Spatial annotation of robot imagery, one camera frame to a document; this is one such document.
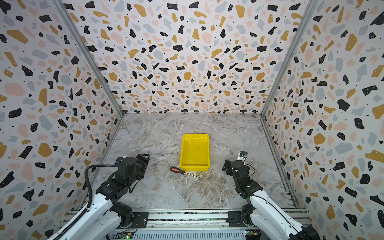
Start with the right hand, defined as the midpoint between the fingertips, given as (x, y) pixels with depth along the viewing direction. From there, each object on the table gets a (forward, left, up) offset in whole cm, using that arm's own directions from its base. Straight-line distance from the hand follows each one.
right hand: (230, 159), depth 85 cm
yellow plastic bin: (+8, +21, -10) cm, 25 cm away
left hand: (-3, +44, +6) cm, 45 cm away
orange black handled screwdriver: (-3, +32, -8) cm, 33 cm away
